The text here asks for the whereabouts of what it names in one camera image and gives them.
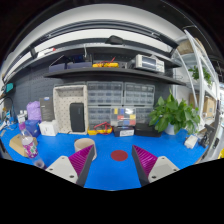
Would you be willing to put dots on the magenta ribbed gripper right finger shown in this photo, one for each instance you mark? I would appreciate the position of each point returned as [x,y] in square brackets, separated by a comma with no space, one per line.
[151,168]

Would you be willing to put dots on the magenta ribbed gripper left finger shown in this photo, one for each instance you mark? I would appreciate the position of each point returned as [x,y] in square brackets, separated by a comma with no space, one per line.
[74,168]

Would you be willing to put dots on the clear plastic water bottle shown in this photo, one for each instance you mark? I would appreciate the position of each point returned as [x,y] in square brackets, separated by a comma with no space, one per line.
[30,146]

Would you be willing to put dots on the beige paper cup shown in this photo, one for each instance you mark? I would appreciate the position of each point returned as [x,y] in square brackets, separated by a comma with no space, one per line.
[84,147]

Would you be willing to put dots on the red round coaster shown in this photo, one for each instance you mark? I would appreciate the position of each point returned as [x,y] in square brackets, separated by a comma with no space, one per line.
[119,155]

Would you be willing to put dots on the black flat case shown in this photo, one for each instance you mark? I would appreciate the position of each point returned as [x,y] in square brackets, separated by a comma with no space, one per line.
[146,130]

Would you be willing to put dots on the black box with label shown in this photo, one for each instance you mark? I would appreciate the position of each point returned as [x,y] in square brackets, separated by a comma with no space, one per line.
[123,131]

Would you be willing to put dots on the white cardboard box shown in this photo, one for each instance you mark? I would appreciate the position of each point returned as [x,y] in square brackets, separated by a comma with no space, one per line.
[49,128]

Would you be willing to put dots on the black rectangular speaker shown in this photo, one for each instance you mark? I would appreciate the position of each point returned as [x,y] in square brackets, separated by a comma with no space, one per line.
[77,117]

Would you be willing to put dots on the white power adapter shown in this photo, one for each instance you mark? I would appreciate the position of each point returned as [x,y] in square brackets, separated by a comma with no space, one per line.
[191,141]

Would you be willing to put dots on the yellow red hand tool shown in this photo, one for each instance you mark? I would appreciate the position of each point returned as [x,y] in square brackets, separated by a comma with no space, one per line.
[102,128]

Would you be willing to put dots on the green potted plant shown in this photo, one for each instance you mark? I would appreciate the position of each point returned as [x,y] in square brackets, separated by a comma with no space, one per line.
[179,115]

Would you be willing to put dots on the blue box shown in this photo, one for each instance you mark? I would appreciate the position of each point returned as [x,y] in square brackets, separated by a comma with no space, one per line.
[33,127]

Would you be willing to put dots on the grey drawer organiser cabinet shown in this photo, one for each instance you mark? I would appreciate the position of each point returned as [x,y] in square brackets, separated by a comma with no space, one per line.
[119,103]

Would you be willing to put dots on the white pegboard panel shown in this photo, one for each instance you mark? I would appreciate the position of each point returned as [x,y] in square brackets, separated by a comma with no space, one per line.
[63,96]

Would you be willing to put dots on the dark storage bin on shelf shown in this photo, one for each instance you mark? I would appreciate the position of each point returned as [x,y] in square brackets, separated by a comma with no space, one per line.
[71,62]

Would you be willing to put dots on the white oscilloscope instrument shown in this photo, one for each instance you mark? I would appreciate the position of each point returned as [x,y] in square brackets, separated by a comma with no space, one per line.
[149,63]

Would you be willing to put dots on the yellow tool on shelf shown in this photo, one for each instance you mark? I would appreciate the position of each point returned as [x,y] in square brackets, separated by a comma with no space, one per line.
[106,64]

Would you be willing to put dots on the white metal rack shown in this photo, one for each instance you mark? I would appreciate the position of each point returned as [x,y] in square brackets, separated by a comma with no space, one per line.
[200,77]

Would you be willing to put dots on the black wall shelf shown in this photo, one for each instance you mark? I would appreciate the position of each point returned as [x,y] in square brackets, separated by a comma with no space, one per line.
[112,74]

